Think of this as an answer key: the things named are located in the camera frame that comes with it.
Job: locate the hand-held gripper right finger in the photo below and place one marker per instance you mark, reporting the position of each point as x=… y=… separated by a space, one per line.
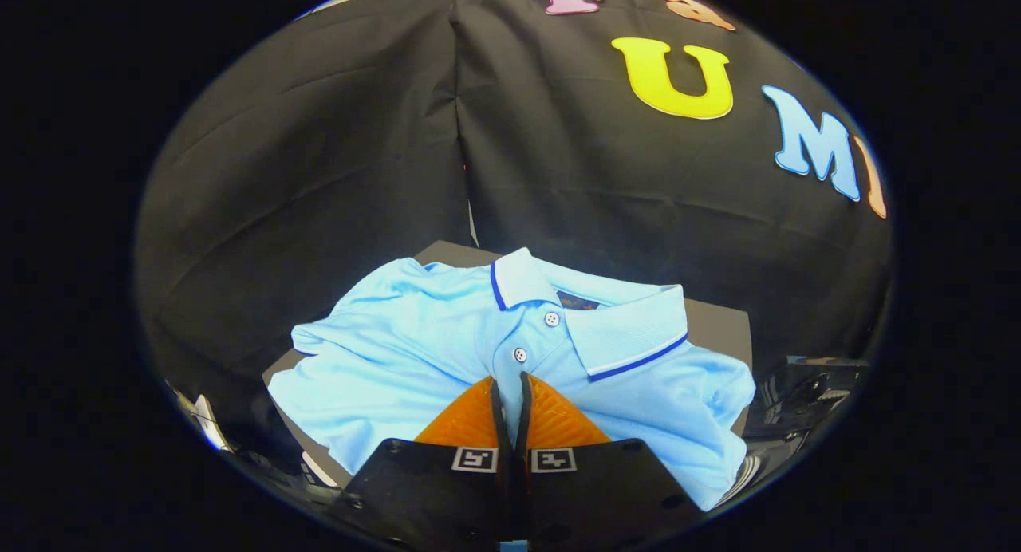
x=606 y=488

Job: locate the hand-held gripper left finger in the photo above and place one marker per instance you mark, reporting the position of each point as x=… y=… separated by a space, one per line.
x=431 y=488

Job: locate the light blue polo shirt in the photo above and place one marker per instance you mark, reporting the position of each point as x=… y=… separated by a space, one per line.
x=399 y=360

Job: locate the grey washing machine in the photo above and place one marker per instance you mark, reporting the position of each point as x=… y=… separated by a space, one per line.
x=806 y=392

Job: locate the dark grey cabinet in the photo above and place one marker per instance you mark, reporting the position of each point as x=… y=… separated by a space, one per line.
x=718 y=329

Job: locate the black backdrop cloth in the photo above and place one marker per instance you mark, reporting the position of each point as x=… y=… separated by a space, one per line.
x=319 y=177

